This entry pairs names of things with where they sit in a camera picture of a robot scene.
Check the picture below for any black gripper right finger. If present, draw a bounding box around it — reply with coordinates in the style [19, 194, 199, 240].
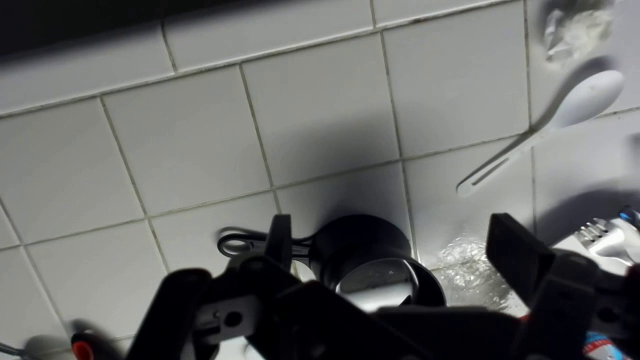
[486, 213, 640, 360]

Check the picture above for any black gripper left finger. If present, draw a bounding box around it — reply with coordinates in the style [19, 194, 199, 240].
[126, 211, 302, 360]

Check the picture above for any large black measuring cup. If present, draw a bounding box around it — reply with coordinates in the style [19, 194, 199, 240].
[213, 213, 446, 312]

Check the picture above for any clear water bottle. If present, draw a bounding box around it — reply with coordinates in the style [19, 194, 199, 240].
[554, 207, 640, 360]

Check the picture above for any white plastic spoon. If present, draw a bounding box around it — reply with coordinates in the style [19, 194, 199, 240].
[456, 68, 623, 196]

